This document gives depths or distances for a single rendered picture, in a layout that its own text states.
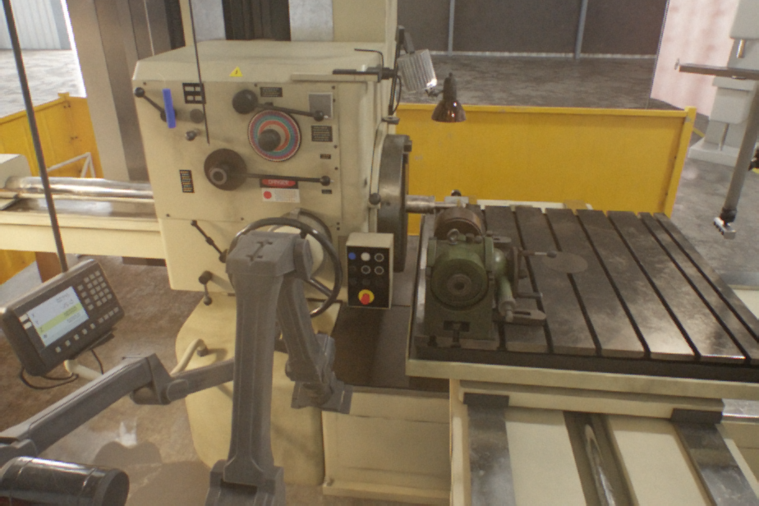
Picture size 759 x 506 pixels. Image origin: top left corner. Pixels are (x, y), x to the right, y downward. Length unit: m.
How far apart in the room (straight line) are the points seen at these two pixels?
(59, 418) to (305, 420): 1.49
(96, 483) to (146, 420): 2.44
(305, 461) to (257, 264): 1.98
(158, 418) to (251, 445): 2.44
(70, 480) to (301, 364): 0.45
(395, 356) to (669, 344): 1.09
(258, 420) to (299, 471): 1.92
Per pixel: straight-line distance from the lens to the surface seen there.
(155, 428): 3.24
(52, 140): 5.04
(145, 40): 2.70
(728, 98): 7.70
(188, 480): 2.95
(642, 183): 4.63
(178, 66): 1.95
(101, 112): 2.89
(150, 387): 1.36
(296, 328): 1.01
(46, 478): 0.91
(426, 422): 2.43
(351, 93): 1.75
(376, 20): 2.37
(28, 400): 3.72
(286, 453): 2.69
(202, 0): 2.55
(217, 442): 2.79
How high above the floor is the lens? 2.16
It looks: 25 degrees down
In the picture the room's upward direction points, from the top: straight up
